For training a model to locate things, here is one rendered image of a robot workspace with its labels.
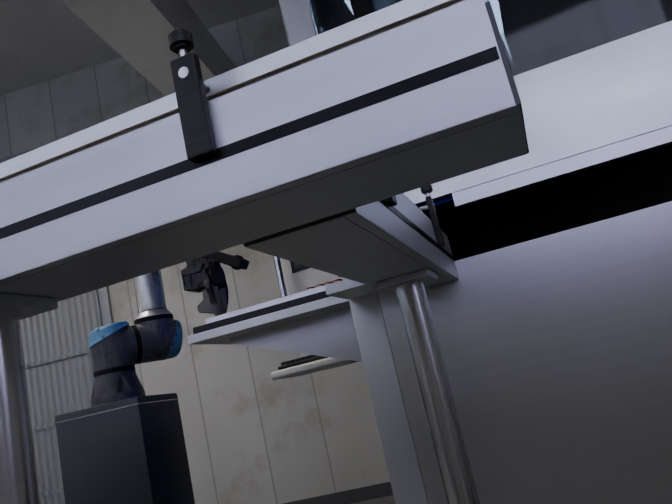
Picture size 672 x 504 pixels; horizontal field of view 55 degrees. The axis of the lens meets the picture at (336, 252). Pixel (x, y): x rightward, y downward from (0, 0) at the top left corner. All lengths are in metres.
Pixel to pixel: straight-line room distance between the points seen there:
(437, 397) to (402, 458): 0.28
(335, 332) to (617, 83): 0.77
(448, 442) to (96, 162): 0.71
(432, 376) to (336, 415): 3.29
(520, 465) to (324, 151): 0.90
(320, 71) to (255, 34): 4.59
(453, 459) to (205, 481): 3.66
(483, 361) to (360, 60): 0.86
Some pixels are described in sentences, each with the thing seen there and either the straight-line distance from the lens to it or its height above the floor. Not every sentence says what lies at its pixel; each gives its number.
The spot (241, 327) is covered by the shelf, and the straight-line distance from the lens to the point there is 1.45.
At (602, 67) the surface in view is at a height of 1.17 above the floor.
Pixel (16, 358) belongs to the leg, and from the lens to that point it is 0.72.
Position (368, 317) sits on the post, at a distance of 1.32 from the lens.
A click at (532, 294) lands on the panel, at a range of 1.27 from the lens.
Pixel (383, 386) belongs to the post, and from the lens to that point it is 1.32.
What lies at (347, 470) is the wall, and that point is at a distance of 4.36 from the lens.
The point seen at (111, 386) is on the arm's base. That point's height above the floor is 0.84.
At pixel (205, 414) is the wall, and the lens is 4.60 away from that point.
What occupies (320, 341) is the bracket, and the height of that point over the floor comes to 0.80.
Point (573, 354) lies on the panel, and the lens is 1.27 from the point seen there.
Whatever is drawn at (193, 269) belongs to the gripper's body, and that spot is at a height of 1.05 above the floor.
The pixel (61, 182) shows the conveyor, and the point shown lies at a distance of 0.63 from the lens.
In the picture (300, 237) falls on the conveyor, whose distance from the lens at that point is 0.67.
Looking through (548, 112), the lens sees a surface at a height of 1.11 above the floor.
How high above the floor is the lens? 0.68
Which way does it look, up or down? 12 degrees up
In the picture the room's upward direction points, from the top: 13 degrees counter-clockwise
